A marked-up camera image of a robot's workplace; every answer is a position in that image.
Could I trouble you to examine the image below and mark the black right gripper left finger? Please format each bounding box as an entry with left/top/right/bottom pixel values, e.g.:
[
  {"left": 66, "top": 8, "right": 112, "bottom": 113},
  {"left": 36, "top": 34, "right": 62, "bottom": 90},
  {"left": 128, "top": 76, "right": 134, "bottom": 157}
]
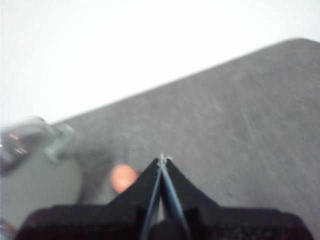
[{"left": 106, "top": 155, "right": 164, "bottom": 240}]

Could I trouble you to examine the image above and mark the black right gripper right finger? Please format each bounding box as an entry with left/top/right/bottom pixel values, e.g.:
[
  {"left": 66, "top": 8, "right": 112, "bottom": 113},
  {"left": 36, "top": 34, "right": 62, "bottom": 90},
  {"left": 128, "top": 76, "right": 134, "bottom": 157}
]
[{"left": 161, "top": 156, "right": 221, "bottom": 235}]

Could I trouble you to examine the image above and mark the pale green electric pot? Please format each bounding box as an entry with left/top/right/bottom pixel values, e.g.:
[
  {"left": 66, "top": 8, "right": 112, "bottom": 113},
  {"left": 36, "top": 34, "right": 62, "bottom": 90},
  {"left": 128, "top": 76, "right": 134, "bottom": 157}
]
[{"left": 0, "top": 124, "right": 85, "bottom": 227}]

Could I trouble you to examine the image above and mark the brown egg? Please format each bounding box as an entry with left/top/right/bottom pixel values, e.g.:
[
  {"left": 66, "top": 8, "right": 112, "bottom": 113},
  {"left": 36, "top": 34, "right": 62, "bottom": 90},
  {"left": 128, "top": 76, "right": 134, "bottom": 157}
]
[{"left": 109, "top": 163, "right": 140, "bottom": 195}]

